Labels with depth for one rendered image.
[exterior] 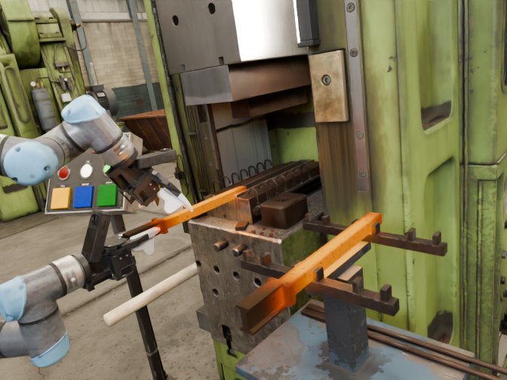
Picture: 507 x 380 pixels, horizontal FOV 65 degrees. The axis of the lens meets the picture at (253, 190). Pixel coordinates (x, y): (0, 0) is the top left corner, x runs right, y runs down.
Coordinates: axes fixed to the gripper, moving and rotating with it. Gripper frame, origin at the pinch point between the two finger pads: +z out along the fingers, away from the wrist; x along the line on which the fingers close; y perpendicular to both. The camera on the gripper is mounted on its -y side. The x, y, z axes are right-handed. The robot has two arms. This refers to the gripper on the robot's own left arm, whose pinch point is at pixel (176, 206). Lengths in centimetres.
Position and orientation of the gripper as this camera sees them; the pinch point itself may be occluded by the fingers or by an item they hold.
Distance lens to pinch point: 105.9
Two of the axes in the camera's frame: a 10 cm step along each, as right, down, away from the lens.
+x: 7.4, 0.8, -6.7
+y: -5.0, 7.3, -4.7
